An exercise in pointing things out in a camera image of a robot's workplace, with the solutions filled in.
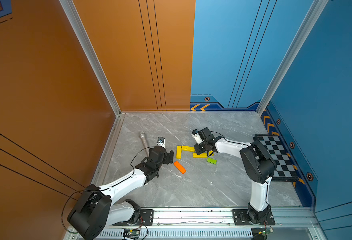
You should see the yellow block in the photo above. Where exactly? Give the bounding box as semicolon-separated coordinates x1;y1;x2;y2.
193;153;208;158
176;146;182;159
181;146;195;153

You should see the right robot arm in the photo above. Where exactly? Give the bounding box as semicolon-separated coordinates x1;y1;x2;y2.
192;128;277;225

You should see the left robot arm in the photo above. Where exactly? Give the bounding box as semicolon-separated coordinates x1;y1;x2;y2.
67;145;174;240

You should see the green block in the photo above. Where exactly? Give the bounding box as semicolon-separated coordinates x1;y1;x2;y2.
207;158;217;165

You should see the grey microphone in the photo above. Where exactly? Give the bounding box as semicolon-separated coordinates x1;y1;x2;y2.
139;131;150;157

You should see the orange block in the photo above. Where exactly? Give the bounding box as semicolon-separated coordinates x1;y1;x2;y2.
174;161;187;174

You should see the left circuit board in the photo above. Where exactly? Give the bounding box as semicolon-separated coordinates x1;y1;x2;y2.
122;229;141;240

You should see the circuit board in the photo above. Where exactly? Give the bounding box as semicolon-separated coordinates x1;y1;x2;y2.
122;229;141;240
251;228;274;240

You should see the black white chessboard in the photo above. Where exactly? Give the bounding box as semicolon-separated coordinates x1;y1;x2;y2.
253;135;298;182

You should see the right circuit board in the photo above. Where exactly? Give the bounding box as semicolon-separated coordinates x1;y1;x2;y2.
251;228;274;240

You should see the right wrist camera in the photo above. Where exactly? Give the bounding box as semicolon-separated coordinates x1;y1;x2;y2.
192;130;203;145

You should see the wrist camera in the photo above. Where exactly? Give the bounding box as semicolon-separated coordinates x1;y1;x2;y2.
192;130;203;145
157;137;165;148

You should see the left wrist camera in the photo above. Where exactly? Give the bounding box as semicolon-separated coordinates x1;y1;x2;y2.
157;137;165;148

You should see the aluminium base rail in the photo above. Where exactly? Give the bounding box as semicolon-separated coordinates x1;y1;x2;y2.
96;207;327;240

